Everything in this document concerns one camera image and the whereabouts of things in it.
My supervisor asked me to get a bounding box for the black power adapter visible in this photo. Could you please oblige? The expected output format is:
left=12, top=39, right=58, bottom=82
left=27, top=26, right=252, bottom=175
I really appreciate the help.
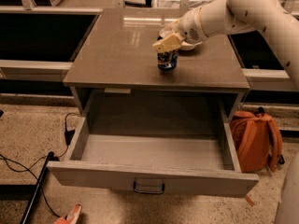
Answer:
left=64, top=130, right=75, bottom=146

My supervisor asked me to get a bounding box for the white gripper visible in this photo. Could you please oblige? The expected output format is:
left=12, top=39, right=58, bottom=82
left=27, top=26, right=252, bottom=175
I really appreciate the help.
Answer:
left=152, top=8, right=208, bottom=53

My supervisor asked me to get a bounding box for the metal railing frame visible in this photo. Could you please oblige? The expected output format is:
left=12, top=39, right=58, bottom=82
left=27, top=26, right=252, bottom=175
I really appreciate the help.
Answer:
left=0, top=0, right=299, bottom=91

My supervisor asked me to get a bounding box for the orange white object on floor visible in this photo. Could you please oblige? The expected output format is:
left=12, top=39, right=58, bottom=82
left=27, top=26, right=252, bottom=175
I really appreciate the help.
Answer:
left=52, top=204, right=82, bottom=224

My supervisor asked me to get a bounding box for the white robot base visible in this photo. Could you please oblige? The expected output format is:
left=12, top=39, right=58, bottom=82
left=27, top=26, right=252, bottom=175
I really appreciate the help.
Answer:
left=275, top=153, right=299, bottom=224

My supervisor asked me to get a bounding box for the black cable on floor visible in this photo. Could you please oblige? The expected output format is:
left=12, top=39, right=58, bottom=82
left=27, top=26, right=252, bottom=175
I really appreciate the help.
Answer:
left=0, top=112, right=80, bottom=218

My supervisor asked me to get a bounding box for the grey cabinet with counter top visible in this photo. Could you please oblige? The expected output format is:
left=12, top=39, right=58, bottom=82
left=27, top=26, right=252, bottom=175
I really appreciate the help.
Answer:
left=64, top=7, right=249, bottom=110

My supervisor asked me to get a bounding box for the blue pepsi can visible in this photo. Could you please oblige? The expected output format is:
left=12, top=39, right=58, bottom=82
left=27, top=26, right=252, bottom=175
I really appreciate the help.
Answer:
left=157, top=50, right=178, bottom=71

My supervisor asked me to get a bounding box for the white paper bowl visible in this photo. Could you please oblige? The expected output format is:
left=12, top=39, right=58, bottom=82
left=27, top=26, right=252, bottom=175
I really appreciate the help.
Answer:
left=179, top=42, right=199, bottom=51

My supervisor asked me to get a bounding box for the black drawer handle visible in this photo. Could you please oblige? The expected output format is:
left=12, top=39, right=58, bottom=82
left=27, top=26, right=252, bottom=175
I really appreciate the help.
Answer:
left=133, top=182, right=165, bottom=195

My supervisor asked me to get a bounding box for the black pole on floor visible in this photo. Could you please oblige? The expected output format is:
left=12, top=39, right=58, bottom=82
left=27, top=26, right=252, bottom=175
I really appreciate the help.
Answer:
left=20, top=151, right=59, bottom=224

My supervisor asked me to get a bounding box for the orange backpack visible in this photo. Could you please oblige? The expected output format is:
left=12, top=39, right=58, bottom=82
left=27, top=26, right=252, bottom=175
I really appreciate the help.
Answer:
left=230, top=111, right=282, bottom=173

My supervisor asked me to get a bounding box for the open grey top drawer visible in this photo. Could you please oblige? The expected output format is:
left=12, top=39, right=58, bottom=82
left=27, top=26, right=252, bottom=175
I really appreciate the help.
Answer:
left=48, top=91, right=259, bottom=197

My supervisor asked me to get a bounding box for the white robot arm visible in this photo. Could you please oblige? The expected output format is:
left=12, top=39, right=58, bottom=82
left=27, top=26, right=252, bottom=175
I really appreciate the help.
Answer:
left=153, top=0, right=299, bottom=87

